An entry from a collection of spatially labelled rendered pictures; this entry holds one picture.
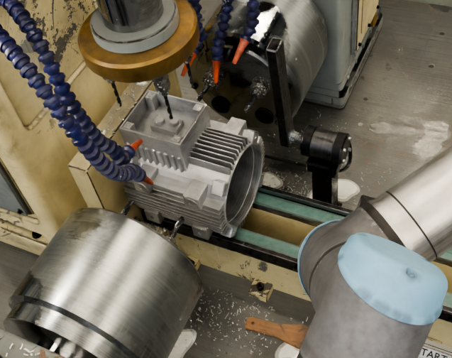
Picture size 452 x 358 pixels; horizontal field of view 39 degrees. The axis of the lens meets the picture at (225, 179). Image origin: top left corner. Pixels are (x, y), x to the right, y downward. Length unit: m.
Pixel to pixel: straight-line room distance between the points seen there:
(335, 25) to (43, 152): 0.65
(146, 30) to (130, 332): 0.42
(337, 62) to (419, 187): 0.82
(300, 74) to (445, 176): 0.61
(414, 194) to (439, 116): 0.90
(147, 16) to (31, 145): 0.34
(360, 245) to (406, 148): 0.96
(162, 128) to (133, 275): 0.30
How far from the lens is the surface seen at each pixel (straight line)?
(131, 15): 0.90
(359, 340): 0.52
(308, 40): 1.26
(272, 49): 1.02
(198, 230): 1.13
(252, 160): 1.19
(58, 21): 1.13
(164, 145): 1.06
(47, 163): 1.16
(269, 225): 1.26
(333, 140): 1.15
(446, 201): 0.65
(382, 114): 1.54
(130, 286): 0.90
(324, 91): 1.52
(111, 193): 1.13
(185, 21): 0.95
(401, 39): 1.74
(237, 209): 1.19
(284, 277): 1.19
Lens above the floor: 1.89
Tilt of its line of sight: 50 degrees down
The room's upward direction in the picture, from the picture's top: 11 degrees counter-clockwise
